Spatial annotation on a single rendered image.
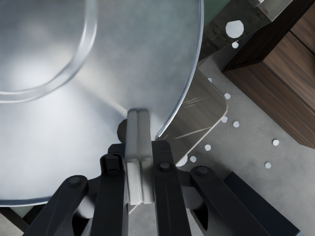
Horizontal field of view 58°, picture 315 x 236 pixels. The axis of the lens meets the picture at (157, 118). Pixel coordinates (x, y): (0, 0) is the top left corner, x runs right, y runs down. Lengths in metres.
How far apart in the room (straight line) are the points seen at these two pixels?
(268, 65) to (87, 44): 0.55
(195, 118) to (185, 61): 0.05
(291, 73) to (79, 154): 0.59
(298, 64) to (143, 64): 0.57
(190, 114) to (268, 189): 0.95
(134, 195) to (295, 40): 0.64
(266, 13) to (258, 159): 0.76
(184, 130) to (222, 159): 0.85
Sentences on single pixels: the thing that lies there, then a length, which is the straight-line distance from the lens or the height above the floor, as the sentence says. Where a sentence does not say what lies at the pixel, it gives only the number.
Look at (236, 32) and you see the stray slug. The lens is 0.38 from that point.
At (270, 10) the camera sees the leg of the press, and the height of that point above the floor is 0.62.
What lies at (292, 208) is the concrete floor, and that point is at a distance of 1.23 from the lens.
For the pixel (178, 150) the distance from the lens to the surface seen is 0.23.
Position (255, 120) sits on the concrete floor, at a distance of 1.09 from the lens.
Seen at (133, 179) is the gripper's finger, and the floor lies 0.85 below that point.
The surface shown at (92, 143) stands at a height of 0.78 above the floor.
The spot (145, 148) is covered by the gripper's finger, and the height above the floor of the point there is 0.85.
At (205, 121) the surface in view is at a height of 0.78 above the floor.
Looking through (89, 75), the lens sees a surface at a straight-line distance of 0.22.
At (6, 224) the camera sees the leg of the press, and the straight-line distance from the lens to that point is 0.43.
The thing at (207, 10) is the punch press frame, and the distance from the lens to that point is 0.38.
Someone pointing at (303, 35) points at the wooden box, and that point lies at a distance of 0.76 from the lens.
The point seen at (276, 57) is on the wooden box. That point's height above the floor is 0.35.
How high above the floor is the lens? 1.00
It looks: 84 degrees down
